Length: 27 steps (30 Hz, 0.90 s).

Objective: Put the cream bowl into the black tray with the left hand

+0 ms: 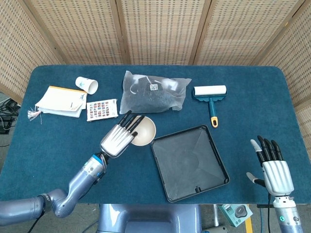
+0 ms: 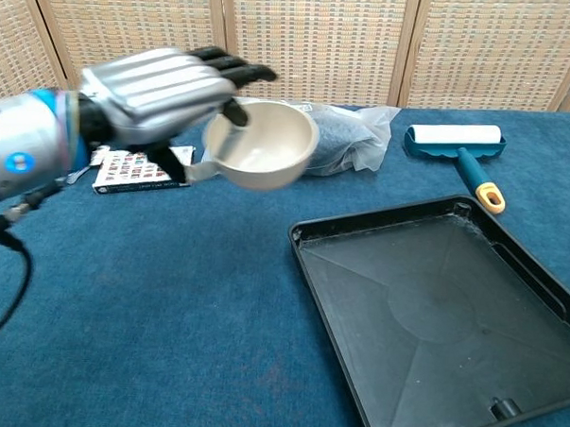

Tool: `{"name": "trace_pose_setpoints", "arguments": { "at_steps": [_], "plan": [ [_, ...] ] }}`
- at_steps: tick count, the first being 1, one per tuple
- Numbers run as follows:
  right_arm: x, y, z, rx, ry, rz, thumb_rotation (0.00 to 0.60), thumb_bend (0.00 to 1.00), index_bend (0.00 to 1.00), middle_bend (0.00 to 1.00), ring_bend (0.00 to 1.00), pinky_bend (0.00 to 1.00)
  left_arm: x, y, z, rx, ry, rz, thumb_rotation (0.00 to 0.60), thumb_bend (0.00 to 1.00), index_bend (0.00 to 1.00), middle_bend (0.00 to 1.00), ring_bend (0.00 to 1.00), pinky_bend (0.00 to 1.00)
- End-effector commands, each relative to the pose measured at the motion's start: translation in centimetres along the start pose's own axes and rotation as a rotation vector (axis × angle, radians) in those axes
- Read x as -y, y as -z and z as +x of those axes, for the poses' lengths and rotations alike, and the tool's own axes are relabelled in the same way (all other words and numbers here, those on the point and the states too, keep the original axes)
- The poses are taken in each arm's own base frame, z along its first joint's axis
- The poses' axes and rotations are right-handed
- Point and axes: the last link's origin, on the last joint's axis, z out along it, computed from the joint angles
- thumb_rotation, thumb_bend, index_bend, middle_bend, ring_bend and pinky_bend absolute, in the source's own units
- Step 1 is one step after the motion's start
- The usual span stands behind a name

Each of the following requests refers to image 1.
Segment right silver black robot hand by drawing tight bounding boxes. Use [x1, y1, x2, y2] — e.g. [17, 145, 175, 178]
[246, 135, 295, 197]

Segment white booklet with tassel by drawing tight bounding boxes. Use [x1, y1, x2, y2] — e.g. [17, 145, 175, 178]
[27, 85, 88, 124]

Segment woven folding screen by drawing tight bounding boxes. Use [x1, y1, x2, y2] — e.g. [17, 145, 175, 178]
[0, 0, 311, 156]

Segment metal table leg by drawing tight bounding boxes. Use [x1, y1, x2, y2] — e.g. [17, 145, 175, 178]
[212, 204, 220, 227]

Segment blue table cloth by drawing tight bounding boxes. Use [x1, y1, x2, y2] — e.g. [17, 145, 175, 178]
[0, 64, 311, 205]

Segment teal product box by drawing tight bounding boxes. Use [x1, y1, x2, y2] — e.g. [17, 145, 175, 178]
[218, 204, 254, 228]

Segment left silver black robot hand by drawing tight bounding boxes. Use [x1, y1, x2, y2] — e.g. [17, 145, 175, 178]
[100, 110, 145, 159]

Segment black cables on floor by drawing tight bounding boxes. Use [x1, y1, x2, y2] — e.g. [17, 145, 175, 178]
[0, 97, 21, 146]

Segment white rounded device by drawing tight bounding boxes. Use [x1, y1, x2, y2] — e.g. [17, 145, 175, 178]
[202, 225, 230, 233]

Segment cream ceramic bowl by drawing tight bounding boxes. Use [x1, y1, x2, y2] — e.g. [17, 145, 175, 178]
[131, 116, 156, 147]

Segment blue lint roller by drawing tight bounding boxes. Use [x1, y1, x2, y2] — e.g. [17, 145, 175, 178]
[192, 85, 229, 129]

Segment card with coloured picture grid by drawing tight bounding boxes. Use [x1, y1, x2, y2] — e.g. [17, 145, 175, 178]
[86, 98, 119, 122]

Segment blue-grey robot torso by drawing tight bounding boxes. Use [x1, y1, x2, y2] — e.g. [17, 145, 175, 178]
[96, 203, 203, 233]

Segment black square plastic tray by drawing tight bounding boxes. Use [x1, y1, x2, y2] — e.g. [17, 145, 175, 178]
[150, 124, 230, 203]

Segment white paper cup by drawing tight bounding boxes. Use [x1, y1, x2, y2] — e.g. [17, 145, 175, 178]
[75, 76, 99, 95]

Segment translucent bag with dark contents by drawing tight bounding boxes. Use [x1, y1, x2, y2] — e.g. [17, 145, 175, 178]
[119, 70, 192, 115]

